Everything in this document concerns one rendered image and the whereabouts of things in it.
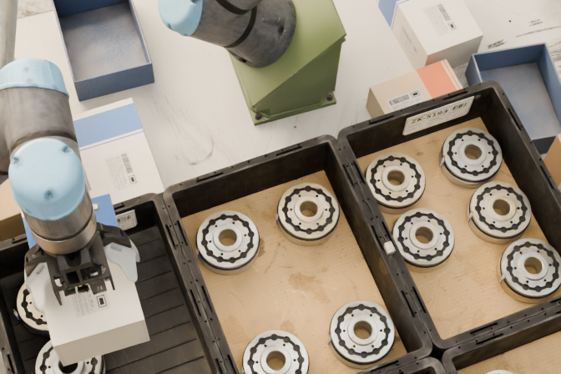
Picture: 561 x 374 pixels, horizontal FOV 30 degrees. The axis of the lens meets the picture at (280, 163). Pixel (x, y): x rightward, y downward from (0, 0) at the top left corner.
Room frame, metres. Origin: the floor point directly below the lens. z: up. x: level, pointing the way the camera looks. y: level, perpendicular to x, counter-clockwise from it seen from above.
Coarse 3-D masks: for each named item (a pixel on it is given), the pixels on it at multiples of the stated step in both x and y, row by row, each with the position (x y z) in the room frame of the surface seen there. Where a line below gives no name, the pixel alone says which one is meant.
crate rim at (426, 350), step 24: (312, 144) 0.80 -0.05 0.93; (336, 144) 0.81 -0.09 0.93; (240, 168) 0.75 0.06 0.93; (168, 192) 0.70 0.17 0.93; (360, 192) 0.72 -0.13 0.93; (384, 240) 0.64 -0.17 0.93; (192, 264) 0.58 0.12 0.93; (408, 312) 0.53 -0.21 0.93; (216, 336) 0.47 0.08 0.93; (408, 360) 0.45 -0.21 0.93
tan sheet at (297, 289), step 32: (192, 224) 0.69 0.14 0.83; (256, 224) 0.70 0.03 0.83; (288, 256) 0.64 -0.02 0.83; (320, 256) 0.65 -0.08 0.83; (352, 256) 0.65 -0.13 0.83; (224, 288) 0.58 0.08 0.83; (256, 288) 0.59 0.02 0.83; (288, 288) 0.59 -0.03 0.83; (320, 288) 0.59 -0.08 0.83; (352, 288) 0.60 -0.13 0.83; (224, 320) 0.53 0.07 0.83; (256, 320) 0.53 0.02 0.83; (288, 320) 0.54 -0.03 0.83; (320, 320) 0.54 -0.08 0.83; (320, 352) 0.49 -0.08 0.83
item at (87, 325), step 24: (96, 192) 0.60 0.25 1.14; (96, 216) 0.56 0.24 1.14; (48, 288) 0.45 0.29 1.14; (120, 288) 0.46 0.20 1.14; (48, 312) 0.42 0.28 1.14; (72, 312) 0.42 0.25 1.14; (96, 312) 0.43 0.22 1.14; (120, 312) 0.43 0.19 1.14; (72, 336) 0.39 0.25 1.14; (96, 336) 0.40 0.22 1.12; (120, 336) 0.41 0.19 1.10; (144, 336) 0.42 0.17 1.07; (72, 360) 0.38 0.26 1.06
